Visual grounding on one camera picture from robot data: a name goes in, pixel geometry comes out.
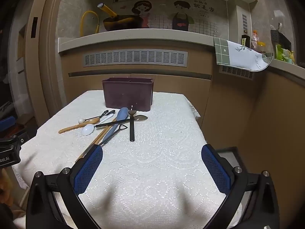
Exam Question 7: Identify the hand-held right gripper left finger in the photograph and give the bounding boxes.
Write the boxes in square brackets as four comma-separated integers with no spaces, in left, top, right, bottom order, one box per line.
[25,144,103,229]

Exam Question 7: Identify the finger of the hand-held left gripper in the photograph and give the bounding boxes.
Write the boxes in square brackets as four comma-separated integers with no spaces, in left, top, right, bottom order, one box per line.
[0,116,17,130]

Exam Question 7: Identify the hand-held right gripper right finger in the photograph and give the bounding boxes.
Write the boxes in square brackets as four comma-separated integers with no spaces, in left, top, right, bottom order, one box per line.
[201,144,280,229]

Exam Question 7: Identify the white plastic spoon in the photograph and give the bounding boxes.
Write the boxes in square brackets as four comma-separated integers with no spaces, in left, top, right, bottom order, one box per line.
[82,113,116,136]

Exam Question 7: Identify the light wooden spoon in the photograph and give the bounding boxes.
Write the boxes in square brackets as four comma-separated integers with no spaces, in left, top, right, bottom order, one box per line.
[58,117,101,134]

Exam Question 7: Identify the small spoon with white ball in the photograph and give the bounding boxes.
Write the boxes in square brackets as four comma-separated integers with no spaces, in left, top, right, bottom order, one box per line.
[79,110,109,124]

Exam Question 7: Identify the shovel-shaped black-handled utensil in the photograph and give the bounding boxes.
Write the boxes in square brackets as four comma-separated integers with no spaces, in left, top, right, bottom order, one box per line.
[81,125,127,159]

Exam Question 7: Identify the small black loop-handled utensil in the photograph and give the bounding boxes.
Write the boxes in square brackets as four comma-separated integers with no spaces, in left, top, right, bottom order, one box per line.
[100,110,116,122]

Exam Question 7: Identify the black-handled metal spoon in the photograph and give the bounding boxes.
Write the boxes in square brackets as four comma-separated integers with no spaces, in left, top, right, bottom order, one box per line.
[95,115,148,128]

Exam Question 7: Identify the purple plastic utensil holder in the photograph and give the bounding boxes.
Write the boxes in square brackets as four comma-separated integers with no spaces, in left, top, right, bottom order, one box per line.
[102,77,155,112]

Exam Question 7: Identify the white lace tablecloth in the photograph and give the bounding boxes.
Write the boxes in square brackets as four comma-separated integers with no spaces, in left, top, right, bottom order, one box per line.
[12,90,242,229]

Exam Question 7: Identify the green and white dish towel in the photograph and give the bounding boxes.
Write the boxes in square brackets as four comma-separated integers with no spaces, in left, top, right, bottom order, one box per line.
[213,37,274,71]

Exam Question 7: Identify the wide grey vent grille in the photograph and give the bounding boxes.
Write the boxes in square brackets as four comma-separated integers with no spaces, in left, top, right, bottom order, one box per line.
[83,51,188,68]

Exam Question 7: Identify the yellow-rimmed pan lid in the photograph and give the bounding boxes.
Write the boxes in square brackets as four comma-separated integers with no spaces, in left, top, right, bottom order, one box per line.
[80,11,100,37]

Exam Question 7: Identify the green plastic items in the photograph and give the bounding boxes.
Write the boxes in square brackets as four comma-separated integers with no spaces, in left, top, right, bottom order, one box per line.
[275,44,296,64]

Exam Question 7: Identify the orange-capped clear bottle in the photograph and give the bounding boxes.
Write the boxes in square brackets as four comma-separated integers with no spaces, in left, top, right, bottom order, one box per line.
[251,30,261,50]

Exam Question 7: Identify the beige kitchen counter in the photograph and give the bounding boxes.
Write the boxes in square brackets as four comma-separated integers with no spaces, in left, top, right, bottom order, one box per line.
[58,28,305,87]

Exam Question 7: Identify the black perforated utensil rack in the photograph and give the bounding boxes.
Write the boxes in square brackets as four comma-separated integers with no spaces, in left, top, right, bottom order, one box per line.
[270,29,292,53]

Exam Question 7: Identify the dark pan with yellow handle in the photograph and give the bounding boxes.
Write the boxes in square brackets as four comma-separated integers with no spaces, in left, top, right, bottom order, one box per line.
[97,3,143,31]

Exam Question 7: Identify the cartoon wall poster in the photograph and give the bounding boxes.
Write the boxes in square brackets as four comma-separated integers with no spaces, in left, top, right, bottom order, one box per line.
[100,0,228,37]

